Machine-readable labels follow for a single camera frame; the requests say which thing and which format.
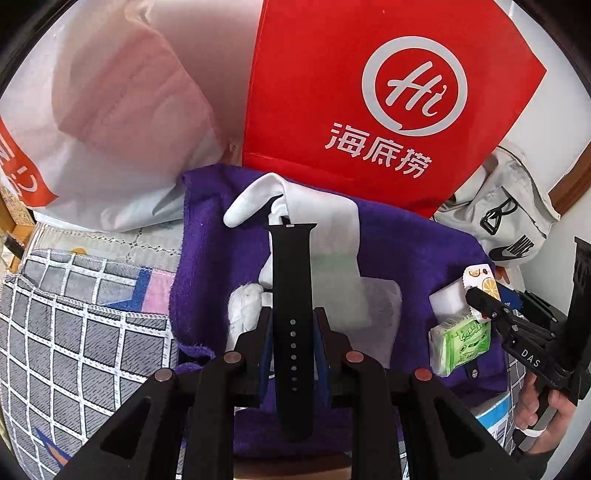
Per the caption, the wooden headboard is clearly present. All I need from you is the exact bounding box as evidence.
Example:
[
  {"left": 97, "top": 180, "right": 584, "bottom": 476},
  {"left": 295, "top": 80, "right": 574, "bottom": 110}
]
[{"left": 0, "top": 180, "right": 35, "bottom": 282}]

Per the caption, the green tissue packet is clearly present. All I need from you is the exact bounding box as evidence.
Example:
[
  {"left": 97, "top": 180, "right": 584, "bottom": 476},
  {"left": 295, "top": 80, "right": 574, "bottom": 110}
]
[{"left": 429, "top": 318, "right": 493, "bottom": 376}]

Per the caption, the lemon print wipe packet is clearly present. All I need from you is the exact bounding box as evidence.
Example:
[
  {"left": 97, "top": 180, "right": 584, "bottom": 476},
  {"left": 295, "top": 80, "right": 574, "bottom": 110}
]
[{"left": 461, "top": 264, "right": 500, "bottom": 320}]

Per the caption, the purple towel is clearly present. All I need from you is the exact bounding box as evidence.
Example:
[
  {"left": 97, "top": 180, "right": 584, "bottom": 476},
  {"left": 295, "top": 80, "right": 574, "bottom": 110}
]
[{"left": 168, "top": 165, "right": 509, "bottom": 455}]

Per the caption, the white tissue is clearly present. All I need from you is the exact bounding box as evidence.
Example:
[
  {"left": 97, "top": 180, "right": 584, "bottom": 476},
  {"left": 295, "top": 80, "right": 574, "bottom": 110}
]
[{"left": 226, "top": 282, "right": 266, "bottom": 344}]

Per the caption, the blue tissue pack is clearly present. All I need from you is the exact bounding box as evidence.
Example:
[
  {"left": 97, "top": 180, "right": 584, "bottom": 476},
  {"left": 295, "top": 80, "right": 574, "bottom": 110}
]
[{"left": 475, "top": 394, "right": 515, "bottom": 455}]

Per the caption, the white canvas bag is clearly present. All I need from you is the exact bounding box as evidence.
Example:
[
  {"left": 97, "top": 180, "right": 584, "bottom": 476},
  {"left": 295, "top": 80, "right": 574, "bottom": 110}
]
[{"left": 431, "top": 141, "right": 561, "bottom": 268}]

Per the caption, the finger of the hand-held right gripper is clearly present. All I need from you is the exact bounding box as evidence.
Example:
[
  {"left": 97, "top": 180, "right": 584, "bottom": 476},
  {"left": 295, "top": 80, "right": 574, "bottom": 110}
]
[
  {"left": 498, "top": 284, "right": 527, "bottom": 315},
  {"left": 464, "top": 286, "right": 520, "bottom": 333}
]

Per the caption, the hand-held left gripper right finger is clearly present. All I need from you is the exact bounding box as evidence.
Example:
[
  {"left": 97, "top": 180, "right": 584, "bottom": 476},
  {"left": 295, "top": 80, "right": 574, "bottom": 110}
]
[{"left": 314, "top": 307, "right": 532, "bottom": 480}]

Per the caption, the wooden bed frame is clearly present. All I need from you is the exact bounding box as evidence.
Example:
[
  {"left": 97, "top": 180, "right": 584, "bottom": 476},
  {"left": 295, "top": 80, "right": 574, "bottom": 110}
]
[{"left": 551, "top": 138, "right": 591, "bottom": 215}]

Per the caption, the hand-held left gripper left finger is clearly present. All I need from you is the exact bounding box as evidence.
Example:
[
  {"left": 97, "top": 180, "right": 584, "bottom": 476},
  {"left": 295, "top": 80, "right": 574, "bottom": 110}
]
[{"left": 60, "top": 307, "right": 274, "bottom": 480}]

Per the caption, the white plastic shopping bag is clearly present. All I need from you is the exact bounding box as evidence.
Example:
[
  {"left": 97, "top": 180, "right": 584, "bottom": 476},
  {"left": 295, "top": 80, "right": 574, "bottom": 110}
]
[{"left": 0, "top": 0, "right": 259, "bottom": 232}]

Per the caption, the black watch strap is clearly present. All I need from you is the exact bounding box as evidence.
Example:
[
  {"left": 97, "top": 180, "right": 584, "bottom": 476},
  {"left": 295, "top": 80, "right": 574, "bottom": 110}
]
[{"left": 269, "top": 222, "right": 319, "bottom": 443}]

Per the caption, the grey checked blanket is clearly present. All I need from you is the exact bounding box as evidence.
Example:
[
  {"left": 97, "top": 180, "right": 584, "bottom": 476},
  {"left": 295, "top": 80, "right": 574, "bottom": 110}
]
[{"left": 0, "top": 248, "right": 185, "bottom": 480}]

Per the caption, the person's right forearm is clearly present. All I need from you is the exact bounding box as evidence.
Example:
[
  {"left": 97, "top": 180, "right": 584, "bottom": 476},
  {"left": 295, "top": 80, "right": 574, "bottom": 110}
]
[{"left": 519, "top": 438, "right": 587, "bottom": 480}]

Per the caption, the pale green cloth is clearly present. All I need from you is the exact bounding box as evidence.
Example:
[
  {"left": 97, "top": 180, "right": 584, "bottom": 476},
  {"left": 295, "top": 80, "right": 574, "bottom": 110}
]
[{"left": 313, "top": 249, "right": 372, "bottom": 330}]

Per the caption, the patterned bed sheet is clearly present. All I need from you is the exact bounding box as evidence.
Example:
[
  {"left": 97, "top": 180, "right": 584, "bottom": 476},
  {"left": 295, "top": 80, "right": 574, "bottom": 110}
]
[{"left": 21, "top": 220, "right": 185, "bottom": 278}]

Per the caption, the red paper shopping bag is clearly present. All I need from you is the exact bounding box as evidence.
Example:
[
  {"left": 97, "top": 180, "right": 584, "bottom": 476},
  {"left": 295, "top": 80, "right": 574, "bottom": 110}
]
[{"left": 241, "top": 0, "right": 548, "bottom": 219}]

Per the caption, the person's right hand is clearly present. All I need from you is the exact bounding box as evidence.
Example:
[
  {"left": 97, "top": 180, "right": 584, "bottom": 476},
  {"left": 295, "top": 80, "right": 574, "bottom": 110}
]
[{"left": 513, "top": 373, "right": 579, "bottom": 455}]

